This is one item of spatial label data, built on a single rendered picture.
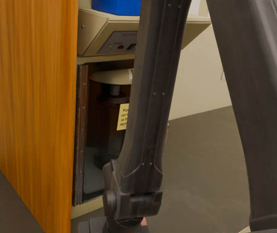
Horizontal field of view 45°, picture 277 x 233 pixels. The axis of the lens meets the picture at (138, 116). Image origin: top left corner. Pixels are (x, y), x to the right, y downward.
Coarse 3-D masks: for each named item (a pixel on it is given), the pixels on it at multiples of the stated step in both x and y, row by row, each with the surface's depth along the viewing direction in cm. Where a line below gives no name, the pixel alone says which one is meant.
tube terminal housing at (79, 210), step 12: (84, 0) 72; (84, 60) 77; (96, 60) 79; (108, 60) 81; (72, 180) 88; (72, 192) 90; (72, 204) 91; (84, 204) 94; (96, 204) 97; (72, 216) 93
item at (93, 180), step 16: (96, 64) 78; (112, 64) 81; (128, 64) 84; (96, 80) 80; (112, 80) 83; (128, 80) 86; (96, 96) 82; (112, 96) 85; (128, 96) 88; (96, 112) 83; (112, 112) 87; (96, 128) 85; (112, 128) 89; (96, 144) 87; (112, 144) 91; (96, 160) 89; (96, 176) 92; (96, 192) 94
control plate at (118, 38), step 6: (114, 36) 70; (120, 36) 71; (126, 36) 72; (132, 36) 73; (108, 42) 72; (114, 42) 73; (120, 42) 74; (126, 42) 75; (132, 42) 76; (102, 48) 73; (114, 48) 75; (126, 48) 78
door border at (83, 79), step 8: (80, 80) 77; (80, 88) 78; (80, 96) 79; (80, 104) 79; (80, 112) 80; (80, 120) 81; (80, 128) 82; (80, 136) 83; (80, 144) 84; (80, 152) 85; (80, 160) 86; (80, 168) 87; (80, 176) 88; (80, 184) 89; (80, 192) 90; (80, 200) 91
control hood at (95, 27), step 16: (80, 16) 71; (96, 16) 66; (112, 16) 64; (128, 16) 67; (192, 16) 82; (80, 32) 72; (96, 32) 67; (112, 32) 68; (192, 32) 84; (80, 48) 73; (96, 48) 72
